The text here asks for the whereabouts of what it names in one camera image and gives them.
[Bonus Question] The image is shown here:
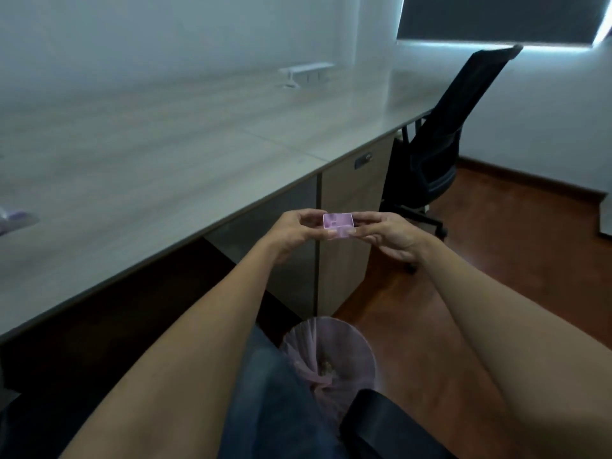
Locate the black mesh office chair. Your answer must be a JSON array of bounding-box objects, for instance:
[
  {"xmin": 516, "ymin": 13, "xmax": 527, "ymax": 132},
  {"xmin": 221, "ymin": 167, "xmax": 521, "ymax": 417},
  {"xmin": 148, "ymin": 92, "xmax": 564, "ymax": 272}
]
[{"xmin": 380, "ymin": 44, "xmax": 524, "ymax": 275}]

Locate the small pink plastic box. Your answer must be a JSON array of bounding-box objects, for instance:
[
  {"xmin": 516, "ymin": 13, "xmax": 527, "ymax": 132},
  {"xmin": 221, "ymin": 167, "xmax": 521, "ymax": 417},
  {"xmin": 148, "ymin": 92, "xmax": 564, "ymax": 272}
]
[{"xmin": 323, "ymin": 212, "xmax": 357, "ymax": 239}]

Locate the beige drawer cabinet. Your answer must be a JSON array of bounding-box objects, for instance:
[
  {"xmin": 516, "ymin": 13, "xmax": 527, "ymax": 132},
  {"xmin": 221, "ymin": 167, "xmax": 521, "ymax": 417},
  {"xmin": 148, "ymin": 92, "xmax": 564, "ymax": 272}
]
[{"xmin": 316, "ymin": 134, "xmax": 397, "ymax": 319}]

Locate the waste bin with pink bag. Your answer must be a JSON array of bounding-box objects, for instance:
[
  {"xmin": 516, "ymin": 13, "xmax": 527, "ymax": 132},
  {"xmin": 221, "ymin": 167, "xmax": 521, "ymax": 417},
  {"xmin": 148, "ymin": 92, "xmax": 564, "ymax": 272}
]
[{"xmin": 279, "ymin": 316, "xmax": 379, "ymax": 426}]

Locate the dark grey window blind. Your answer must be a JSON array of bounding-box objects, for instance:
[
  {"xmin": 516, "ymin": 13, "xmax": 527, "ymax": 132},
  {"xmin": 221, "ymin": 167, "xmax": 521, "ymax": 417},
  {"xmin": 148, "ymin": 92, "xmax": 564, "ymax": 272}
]
[{"xmin": 396, "ymin": 0, "xmax": 612, "ymax": 47}]

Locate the person's left forearm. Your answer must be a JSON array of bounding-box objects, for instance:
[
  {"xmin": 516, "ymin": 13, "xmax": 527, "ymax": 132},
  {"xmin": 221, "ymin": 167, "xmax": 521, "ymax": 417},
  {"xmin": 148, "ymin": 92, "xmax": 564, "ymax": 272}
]
[{"xmin": 60, "ymin": 236, "xmax": 288, "ymax": 459}]

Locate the person's right hand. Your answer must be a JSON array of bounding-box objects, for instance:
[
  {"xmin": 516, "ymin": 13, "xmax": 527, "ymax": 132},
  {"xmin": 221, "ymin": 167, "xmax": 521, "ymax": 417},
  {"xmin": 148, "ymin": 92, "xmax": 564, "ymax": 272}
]
[{"xmin": 352, "ymin": 212, "xmax": 434, "ymax": 264}]

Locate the person's right forearm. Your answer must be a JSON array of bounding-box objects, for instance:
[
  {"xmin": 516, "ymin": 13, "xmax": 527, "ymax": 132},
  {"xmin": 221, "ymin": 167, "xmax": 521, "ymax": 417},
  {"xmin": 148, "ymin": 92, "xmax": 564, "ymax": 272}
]
[{"xmin": 415, "ymin": 236, "xmax": 612, "ymax": 459}]

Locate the brown wooden baseboard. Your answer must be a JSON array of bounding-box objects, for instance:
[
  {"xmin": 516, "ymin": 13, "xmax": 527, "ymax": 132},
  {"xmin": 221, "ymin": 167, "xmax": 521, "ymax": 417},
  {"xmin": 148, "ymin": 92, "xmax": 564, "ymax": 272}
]
[{"xmin": 458, "ymin": 156, "xmax": 609, "ymax": 202}]

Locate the white desk power socket box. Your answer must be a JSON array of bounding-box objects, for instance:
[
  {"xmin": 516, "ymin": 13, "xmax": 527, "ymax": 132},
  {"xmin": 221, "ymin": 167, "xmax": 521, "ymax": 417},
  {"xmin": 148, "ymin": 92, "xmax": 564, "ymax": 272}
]
[{"xmin": 278, "ymin": 62, "xmax": 336, "ymax": 88}]

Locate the person's left hand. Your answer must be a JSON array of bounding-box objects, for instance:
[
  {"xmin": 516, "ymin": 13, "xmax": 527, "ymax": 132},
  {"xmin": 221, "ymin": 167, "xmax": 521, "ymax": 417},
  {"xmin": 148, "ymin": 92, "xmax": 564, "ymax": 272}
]
[{"xmin": 264, "ymin": 208, "xmax": 332, "ymax": 264}]

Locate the black chair armrest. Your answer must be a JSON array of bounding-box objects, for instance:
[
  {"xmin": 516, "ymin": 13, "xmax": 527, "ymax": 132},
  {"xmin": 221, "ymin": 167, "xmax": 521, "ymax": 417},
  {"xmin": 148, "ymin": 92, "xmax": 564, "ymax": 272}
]
[{"xmin": 339, "ymin": 388, "xmax": 461, "ymax": 459}]

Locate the person's blue jeans leg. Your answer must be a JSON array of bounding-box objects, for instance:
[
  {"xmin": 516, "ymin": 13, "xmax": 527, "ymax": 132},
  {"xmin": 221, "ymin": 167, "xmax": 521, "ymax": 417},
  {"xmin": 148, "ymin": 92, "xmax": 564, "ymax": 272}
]
[{"xmin": 217, "ymin": 325, "xmax": 351, "ymax": 459}]

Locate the purple white object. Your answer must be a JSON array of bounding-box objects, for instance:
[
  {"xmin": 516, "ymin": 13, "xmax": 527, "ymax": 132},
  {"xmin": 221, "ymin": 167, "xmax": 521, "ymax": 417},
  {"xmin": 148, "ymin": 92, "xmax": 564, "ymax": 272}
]
[{"xmin": 0, "ymin": 208, "xmax": 40, "ymax": 236}]

